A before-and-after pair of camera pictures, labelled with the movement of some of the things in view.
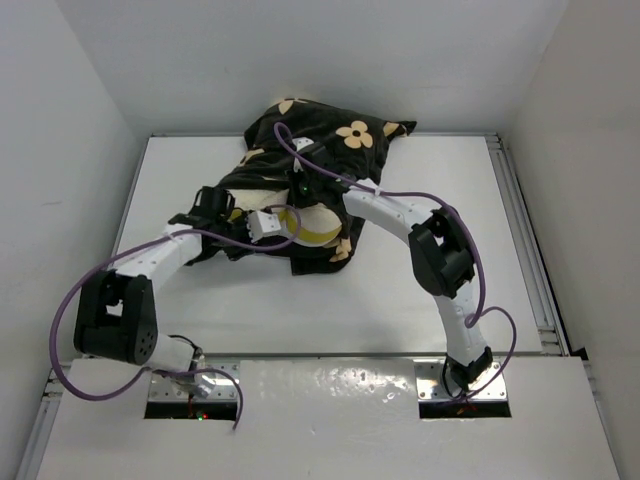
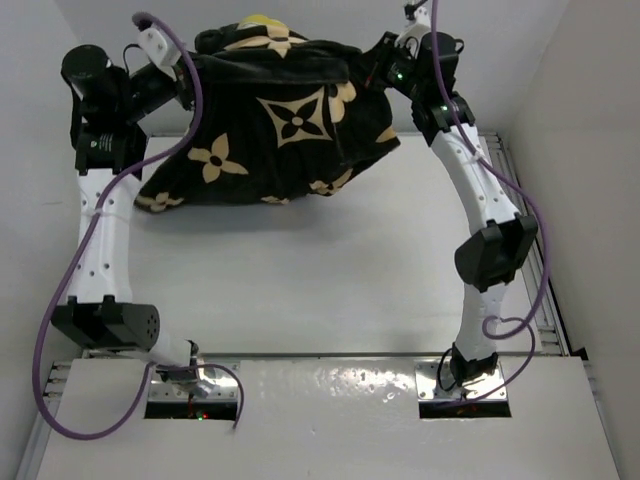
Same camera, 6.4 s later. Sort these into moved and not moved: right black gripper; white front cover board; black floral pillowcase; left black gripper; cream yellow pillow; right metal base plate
Moved: right black gripper; left black gripper; cream yellow pillow; black floral pillowcase
Not moved: right metal base plate; white front cover board
